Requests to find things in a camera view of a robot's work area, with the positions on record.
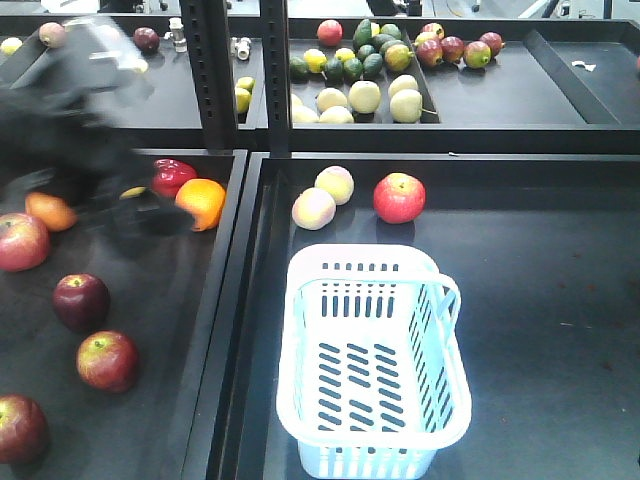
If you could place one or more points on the pale peach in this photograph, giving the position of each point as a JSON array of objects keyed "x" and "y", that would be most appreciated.
[
  {"x": 313, "y": 209},
  {"x": 338, "y": 182}
]

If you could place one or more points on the pale peach front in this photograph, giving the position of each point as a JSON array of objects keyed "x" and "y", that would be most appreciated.
[{"x": 313, "y": 209}]

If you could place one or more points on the light blue plastic basket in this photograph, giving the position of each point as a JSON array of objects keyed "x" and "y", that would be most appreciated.
[{"x": 371, "y": 384}]

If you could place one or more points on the orange right front tray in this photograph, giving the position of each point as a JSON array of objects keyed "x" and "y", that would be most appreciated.
[{"x": 204, "y": 199}]

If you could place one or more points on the black right front tray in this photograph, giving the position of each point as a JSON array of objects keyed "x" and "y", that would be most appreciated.
[{"x": 545, "y": 251}]

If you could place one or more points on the black back left tray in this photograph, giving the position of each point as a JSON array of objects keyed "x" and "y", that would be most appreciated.
[{"x": 167, "y": 78}]

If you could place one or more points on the small orange tangerine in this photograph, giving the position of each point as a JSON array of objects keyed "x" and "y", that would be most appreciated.
[{"x": 53, "y": 211}]

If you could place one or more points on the red yellow apple front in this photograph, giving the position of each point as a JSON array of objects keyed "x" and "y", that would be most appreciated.
[{"x": 24, "y": 429}]

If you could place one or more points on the red apple right tray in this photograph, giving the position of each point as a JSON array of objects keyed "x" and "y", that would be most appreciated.
[{"x": 399, "y": 198}]

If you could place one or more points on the dark purple round fruit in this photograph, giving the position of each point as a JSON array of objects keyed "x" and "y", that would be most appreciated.
[{"x": 146, "y": 40}]

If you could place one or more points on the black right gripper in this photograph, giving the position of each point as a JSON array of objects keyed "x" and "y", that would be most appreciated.
[{"x": 135, "y": 223}]

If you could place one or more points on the red yellow apple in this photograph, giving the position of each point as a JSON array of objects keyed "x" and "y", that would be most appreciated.
[
  {"x": 108, "y": 360},
  {"x": 24, "y": 429}
]

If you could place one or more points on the dark red apple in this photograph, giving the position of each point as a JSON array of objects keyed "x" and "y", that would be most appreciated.
[{"x": 81, "y": 302}]

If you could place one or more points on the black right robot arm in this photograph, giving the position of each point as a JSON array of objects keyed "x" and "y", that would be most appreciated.
[{"x": 54, "y": 142}]

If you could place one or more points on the pale peach back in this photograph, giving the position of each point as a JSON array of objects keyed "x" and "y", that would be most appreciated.
[{"x": 338, "y": 182}]

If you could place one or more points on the pink red apple left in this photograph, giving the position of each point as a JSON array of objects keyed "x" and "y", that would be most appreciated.
[{"x": 25, "y": 242}]

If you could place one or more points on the red bell pepper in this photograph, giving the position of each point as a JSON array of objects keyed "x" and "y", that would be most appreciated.
[{"x": 170, "y": 175}]

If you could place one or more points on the yellow lemon fruit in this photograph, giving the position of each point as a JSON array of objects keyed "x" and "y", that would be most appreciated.
[{"x": 132, "y": 192}]

